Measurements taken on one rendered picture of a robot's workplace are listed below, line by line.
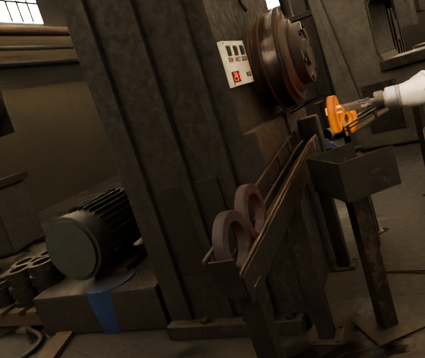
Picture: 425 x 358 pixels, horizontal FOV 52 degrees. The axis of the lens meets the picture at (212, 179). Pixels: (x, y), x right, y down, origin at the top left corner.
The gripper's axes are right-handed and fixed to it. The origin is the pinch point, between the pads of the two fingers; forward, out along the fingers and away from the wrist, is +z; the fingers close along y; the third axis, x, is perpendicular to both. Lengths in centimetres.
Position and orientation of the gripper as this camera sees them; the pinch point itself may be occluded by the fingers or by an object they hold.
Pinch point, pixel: (333, 110)
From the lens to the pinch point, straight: 192.5
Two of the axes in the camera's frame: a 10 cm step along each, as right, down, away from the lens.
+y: 3.8, -2.9, 8.8
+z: -8.9, 1.5, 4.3
